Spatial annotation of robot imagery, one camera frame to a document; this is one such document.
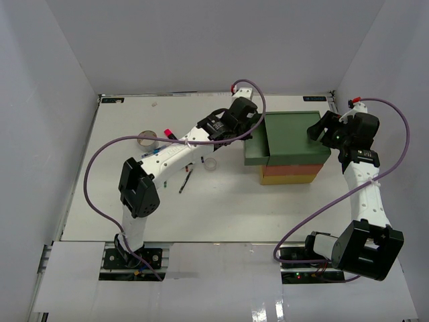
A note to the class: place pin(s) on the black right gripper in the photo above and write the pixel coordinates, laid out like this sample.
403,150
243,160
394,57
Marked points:
330,121

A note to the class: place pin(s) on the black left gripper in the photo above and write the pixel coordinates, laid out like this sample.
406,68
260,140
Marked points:
249,127

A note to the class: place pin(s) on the black ballpoint pen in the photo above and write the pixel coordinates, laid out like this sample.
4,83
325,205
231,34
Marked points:
185,181

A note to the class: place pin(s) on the green drawer tray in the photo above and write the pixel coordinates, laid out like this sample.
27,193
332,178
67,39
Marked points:
256,148

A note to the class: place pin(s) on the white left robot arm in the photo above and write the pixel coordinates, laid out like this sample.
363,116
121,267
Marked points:
140,180

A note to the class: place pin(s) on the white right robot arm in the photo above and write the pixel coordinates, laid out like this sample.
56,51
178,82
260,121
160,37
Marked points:
369,245

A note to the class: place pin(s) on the green drawer box shell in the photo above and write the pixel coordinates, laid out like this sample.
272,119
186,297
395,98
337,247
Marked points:
288,140

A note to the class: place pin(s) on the black label right corner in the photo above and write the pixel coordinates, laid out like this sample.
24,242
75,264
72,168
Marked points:
314,98

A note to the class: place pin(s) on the black label corner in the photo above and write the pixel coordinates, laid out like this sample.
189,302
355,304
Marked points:
114,100
314,98

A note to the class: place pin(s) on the yellow drawer box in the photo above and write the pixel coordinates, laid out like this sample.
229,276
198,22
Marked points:
272,180

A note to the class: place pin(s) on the small clear tape roll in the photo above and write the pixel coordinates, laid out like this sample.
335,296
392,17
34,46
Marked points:
210,164

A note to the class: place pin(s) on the pink cap black marker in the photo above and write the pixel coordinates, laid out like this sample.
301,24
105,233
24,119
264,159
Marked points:
169,134

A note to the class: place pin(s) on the blue pen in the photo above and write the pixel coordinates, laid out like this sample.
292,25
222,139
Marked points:
153,152

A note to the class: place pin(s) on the large clear tape roll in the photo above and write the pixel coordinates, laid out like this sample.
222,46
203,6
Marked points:
147,141

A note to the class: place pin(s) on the black label left corner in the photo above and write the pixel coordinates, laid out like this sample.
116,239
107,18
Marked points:
114,100

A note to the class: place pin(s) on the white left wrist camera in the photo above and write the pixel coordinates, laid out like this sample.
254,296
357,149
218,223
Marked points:
244,92

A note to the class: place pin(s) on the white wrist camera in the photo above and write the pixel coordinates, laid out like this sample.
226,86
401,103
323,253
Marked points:
244,92
355,106

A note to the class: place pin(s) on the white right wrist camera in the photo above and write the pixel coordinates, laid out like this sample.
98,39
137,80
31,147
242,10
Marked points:
355,106

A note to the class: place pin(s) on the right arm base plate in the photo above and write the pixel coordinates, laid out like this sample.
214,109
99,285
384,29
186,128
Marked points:
302,261

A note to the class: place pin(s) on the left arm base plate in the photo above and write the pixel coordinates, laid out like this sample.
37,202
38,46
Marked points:
113,260

